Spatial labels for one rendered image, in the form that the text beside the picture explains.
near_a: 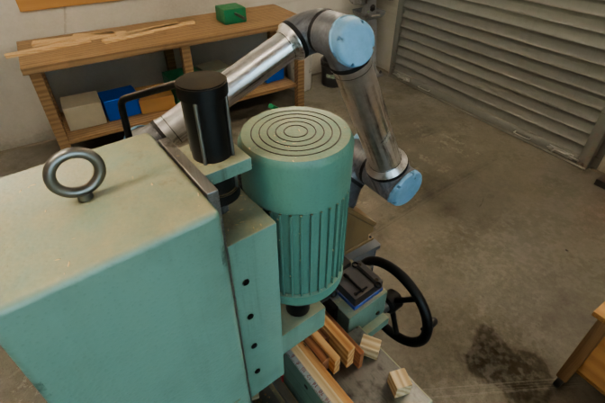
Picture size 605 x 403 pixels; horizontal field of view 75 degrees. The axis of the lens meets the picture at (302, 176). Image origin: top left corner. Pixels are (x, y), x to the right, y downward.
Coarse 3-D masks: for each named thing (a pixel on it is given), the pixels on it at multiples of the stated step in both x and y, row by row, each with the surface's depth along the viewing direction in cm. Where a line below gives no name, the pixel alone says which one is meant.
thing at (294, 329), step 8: (312, 304) 86; (320, 304) 86; (312, 312) 84; (320, 312) 85; (288, 320) 82; (296, 320) 82; (304, 320) 83; (312, 320) 84; (320, 320) 86; (288, 328) 81; (296, 328) 82; (304, 328) 84; (312, 328) 86; (288, 336) 81; (296, 336) 83; (304, 336) 86; (288, 344) 83; (296, 344) 85
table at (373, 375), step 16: (384, 320) 105; (352, 336) 98; (384, 352) 95; (352, 368) 92; (368, 368) 92; (384, 368) 92; (400, 368) 92; (352, 384) 89; (368, 384) 89; (384, 384) 89; (416, 384) 89; (304, 400) 90; (352, 400) 86; (368, 400) 86; (384, 400) 86; (400, 400) 86; (416, 400) 86
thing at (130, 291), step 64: (0, 192) 45; (128, 192) 45; (192, 192) 45; (0, 256) 37; (64, 256) 37; (128, 256) 38; (192, 256) 43; (0, 320) 33; (64, 320) 37; (128, 320) 42; (192, 320) 48; (64, 384) 41; (128, 384) 47; (192, 384) 55
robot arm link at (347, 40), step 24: (312, 24) 104; (336, 24) 98; (360, 24) 97; (312, 48) 108; (336, 48) 97; (360, 48) 99; (336, 72) 106; (360, 72) 105; (360, 96) 111; (360, 120) 118; (384, 120) 120; (384, 144) 126; (384, 168) 134; (408, 168) 138; (384, 192) 140; (408, 192) 141
